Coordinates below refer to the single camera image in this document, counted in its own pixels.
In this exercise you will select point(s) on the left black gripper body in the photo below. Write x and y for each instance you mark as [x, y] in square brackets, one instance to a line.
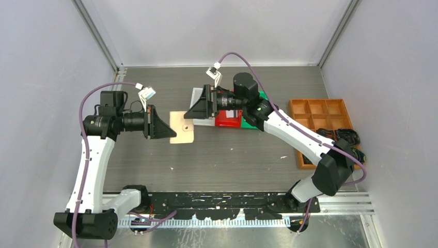
[137, 121]

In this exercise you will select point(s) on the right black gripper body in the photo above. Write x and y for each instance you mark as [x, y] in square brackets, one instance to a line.
[225, 101]

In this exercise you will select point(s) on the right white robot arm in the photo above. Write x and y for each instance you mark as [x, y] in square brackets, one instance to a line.
[333, 159]

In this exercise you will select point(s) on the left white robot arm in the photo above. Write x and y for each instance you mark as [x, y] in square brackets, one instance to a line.
[86, 215]

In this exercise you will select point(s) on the white striped card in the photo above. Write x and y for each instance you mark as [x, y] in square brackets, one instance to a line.
[232, 114]

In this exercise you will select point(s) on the white plastic bin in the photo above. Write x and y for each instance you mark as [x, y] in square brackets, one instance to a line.
[196, 98]

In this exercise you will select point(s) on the red plastic bin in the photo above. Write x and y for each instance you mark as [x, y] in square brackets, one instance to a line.
[222, 121]

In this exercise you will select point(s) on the orange compartment tray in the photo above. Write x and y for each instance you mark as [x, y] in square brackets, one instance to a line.
[328, 118]

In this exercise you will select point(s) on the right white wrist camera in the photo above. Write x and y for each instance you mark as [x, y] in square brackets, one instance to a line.
[214, 74]

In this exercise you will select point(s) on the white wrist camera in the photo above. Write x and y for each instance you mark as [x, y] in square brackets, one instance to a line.
[214, 74]
[144, 94]

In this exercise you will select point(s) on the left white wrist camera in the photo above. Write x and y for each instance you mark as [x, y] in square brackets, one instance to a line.
[144, 94]

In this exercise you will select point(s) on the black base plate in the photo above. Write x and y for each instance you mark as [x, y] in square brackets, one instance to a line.
[220, 205]

